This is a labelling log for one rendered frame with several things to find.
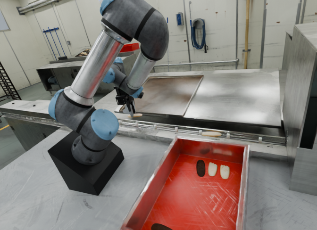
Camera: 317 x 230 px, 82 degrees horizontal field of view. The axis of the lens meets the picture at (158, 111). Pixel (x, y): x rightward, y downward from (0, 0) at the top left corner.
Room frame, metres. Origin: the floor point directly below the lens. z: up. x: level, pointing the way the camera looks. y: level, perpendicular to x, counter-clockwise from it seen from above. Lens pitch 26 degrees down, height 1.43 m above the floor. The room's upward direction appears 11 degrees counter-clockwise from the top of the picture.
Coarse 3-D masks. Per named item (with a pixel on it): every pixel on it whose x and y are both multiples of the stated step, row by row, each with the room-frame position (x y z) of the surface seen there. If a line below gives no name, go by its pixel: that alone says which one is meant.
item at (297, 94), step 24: (312, 24) 0.78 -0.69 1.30; (312, 48) 0.46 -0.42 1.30; (288, 72) 0.82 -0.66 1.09; (312, 72) 0.42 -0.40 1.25; (288, 96) 0.72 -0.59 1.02; (312, 96) 0.79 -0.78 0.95; (288, 120) 0.63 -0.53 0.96; (312, 120) 0.61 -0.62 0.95; (288, 144) 0.55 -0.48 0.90; (312, 144) 0.41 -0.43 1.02; (312, 168) 0.39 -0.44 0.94; (312, 192) 0.39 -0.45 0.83
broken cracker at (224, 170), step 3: (222, 165) 0.58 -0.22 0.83; (222, 168) 0.56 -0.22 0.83; (225, 168) 0.56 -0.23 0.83; (228, 168) 0.56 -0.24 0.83; (222, 171) 0.55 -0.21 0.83; (225, 171) 0.54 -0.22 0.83; (228, 171) 0.54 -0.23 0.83; (222, 174) 0.53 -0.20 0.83; (225, 174) 0.53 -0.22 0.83; (228, 174) 0.53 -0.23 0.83; (222, 177) 0.52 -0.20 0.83; (225, 177) 0.52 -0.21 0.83
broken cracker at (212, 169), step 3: (210, 165) 0.59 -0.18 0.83; (213, 165) 0.59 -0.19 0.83; (216, 165) 0.59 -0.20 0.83; (210, 168) 0.58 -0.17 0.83; (213, 168) 0.57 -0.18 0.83; (216, 168) 0.57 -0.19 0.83; (210, 171) 0.56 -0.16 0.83; (213, 171) 0.56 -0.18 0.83; (216, 171) 0.56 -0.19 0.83; (210, 174) 0.55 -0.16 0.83; (213, 174) 0.54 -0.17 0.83
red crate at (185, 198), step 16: (176, 160) 0.67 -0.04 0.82; (192, 160) 0.65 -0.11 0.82; (208, 160) 0.63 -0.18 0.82; (176, 176) 0.58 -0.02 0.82; (192, 176) 0.56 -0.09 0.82; (208, 176) 0.54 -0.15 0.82; (240, 176) 0.51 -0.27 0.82; (160, 192) 0.51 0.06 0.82; (176, 192) 0.50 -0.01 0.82; (192, 192) 0.48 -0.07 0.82; (208, 192) 0.47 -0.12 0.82; (224, 192) 0.46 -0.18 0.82; (160, 208) 0.44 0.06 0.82; (176, 208) 0.43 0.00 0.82; (192, 208) 0.42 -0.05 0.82; (208, 208) 0.41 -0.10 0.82; (224, 208) 0.40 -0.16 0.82; (144, 224) 0.40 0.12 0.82; (176, 224) 0.38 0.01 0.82; (192, 224) 0.37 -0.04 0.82; (208, 224) 0.36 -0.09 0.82; (224, 224) 0.35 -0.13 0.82
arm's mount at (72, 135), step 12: (72, 132) 0.75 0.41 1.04; (60, 144) 0.68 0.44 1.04; (72, 144) 0.70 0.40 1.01; (60, 156) 0.63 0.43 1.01; (72, 156) 0.64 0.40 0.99; (108, 156) 0.70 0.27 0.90; (120, 156) 0.75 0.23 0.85; (60, 168) 0.62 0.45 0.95; (72, 168) 0.60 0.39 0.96; (84, 168) 0.61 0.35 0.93; (96, 168) 0.63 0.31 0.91; (108, 168) 0.66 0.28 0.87; (72, 180) 0.61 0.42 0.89; (84, 180) 0.58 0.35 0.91; (96, 180) 0.58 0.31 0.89; (108, 180) 0.64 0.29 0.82; (84, 192) 0.59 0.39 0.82; (96, 192) 0.56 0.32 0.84
